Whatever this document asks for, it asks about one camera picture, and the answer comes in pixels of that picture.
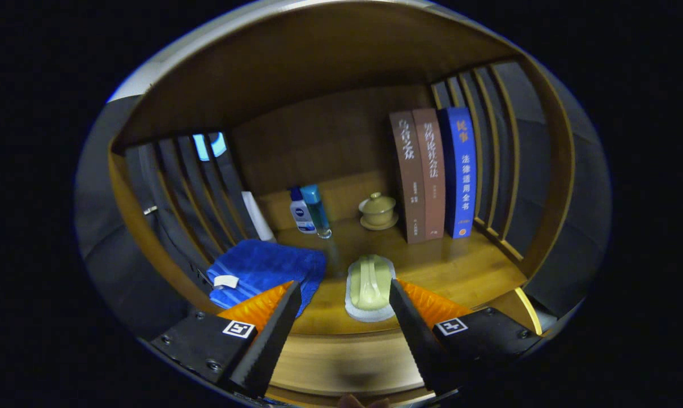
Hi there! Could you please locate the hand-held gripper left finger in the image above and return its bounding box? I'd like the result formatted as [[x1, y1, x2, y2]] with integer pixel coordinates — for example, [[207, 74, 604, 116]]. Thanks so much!
[[149, 280, 302, 398]]

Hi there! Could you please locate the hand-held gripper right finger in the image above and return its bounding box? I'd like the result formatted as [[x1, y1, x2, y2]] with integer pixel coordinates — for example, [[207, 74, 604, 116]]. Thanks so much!
[[389, 279, 544, 395]]

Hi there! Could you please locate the green-handled white scrub brush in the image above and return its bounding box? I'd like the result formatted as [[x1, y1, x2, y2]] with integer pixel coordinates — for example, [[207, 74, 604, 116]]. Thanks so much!
[[344, 254, 398, 323]]

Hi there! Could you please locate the wooden countertop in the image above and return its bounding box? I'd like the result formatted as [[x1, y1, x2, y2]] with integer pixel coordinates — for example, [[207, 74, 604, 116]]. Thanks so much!
[[205, 218, 529, 336]]

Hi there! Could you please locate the wooden cabinet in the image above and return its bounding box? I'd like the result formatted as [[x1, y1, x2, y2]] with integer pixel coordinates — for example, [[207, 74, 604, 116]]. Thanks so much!
[[108, 3, 578, 319]]

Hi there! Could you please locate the blue folded towel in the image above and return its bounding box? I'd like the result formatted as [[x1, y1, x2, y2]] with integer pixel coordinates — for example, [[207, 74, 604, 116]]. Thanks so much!
[[206, 239, 327, 318]]

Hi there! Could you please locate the white tube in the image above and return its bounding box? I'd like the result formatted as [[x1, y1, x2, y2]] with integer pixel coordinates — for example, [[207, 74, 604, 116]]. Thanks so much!
[[241, 191, 277, 243]]

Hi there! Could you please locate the white bottle with blue cap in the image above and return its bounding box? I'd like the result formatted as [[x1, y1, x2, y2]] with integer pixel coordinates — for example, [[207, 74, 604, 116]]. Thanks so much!
[[289, 187, 317, 234]]

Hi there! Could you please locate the beige lidded teacup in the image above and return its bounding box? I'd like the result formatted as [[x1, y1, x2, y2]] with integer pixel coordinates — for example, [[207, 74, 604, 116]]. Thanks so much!
[[358, 192, 400, 231]]

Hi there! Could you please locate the teal bottle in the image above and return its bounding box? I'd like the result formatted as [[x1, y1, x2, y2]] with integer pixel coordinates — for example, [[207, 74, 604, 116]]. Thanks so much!
[[300, 184, 332, 239]]

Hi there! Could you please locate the dark brown book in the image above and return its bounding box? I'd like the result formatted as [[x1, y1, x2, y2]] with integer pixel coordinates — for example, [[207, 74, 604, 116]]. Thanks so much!
[[389, 110, 427, 244]]

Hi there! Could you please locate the reddish brown book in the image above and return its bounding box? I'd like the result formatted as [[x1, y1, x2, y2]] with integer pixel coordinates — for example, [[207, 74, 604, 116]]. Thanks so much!
[[412, 108, 446, 240]]

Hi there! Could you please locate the blue book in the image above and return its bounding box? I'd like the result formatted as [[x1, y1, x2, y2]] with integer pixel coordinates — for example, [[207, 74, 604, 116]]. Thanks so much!
[[438, 107, 478, 239]]

